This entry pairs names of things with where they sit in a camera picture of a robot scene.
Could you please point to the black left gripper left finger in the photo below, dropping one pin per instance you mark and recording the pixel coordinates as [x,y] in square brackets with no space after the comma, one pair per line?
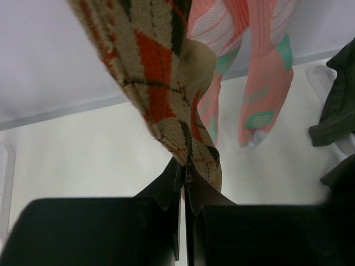
[139,230]

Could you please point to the silver clothes rack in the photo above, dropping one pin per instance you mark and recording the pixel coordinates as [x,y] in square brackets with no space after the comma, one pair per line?
[109,152]

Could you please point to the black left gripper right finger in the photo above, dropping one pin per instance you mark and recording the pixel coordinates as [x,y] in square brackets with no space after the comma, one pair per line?
[220,232]

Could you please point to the olive green hanging garment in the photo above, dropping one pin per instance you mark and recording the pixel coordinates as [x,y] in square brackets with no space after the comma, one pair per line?
[334,86]

